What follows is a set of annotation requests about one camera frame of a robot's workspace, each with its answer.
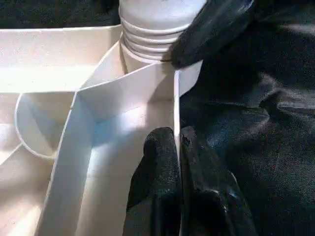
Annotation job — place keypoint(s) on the white plastic table leg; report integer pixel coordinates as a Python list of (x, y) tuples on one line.
[(152, 32)]

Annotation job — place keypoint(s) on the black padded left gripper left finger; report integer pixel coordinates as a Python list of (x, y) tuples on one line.
[(157, 186)]

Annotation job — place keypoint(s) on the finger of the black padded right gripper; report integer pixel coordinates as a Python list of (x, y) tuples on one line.
[(209, 34)]

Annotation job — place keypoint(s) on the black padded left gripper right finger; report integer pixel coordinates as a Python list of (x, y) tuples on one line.
[(209, 196)]

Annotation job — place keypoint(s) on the white plastic table top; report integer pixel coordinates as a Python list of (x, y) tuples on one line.
[(86, 123)]

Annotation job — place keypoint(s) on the black work mat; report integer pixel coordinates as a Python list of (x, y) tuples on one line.
[(258, 123)]

